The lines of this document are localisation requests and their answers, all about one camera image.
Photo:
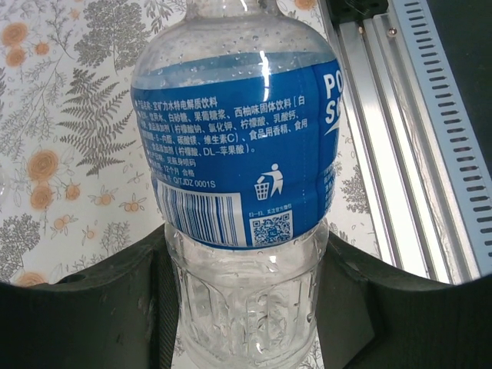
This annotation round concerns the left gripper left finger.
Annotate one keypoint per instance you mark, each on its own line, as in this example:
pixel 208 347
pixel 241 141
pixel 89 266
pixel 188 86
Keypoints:
pixel 84 323

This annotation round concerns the aluminium frame rail wide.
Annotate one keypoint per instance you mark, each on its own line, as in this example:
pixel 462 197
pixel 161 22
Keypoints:
pixel 392 134

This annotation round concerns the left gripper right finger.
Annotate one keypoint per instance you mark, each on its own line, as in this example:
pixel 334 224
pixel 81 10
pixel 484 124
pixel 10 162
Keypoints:
pixel 403 326

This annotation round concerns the floral patterned table cloth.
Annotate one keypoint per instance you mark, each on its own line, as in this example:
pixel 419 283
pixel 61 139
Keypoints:
pixel 57 115

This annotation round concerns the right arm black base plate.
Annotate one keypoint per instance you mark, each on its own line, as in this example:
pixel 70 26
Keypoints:
pixel 357 5

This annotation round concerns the clear bottle with blue label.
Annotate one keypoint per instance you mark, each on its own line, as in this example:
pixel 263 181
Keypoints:
pixel 230 153

